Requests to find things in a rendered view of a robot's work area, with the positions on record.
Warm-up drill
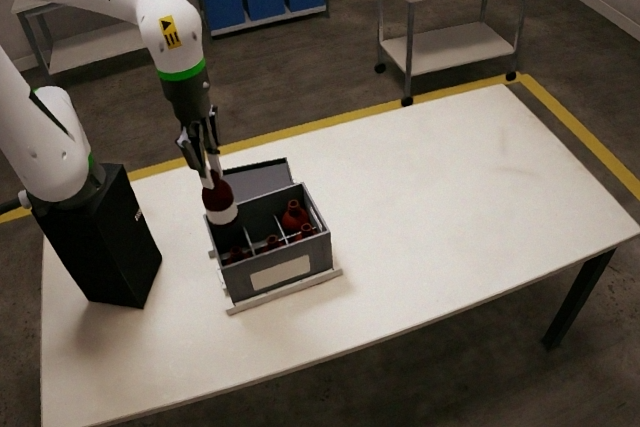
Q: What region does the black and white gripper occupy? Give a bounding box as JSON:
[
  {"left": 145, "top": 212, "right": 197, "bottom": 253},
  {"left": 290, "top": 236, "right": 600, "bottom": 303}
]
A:
[{"left": 171, "top": 92, "right": 223, "bottom": 189}]

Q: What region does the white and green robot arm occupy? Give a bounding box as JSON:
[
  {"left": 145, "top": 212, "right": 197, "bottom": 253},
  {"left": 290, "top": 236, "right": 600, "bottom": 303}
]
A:
[{"left": 0, "top": 0, "right": 210, "bottom": 217}]

